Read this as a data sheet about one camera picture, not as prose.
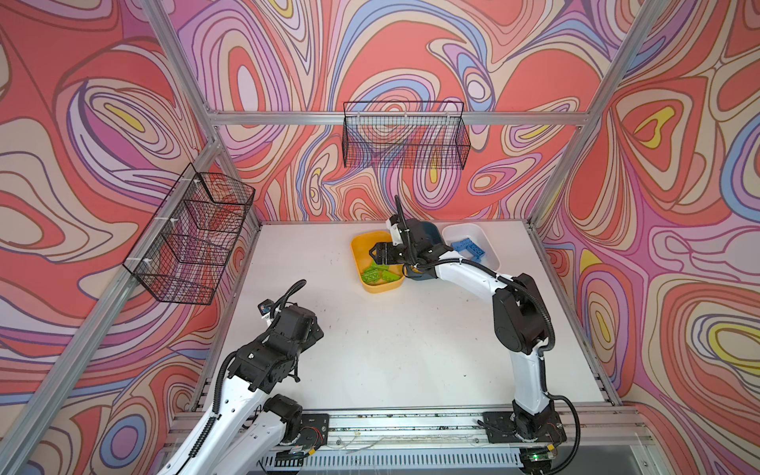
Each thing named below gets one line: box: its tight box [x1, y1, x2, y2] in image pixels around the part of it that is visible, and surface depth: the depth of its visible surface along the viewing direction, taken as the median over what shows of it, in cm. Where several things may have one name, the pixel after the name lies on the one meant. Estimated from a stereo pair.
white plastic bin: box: [440, 223, 501, 273], surface depth 113 cm
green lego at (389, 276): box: [380, 270, 401, 284], surface depth 103 cm
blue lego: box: [451, 237, 486, 263], surface depth 110 cm
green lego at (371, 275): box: [362, 265, 381, 285], surface depth 103 cm
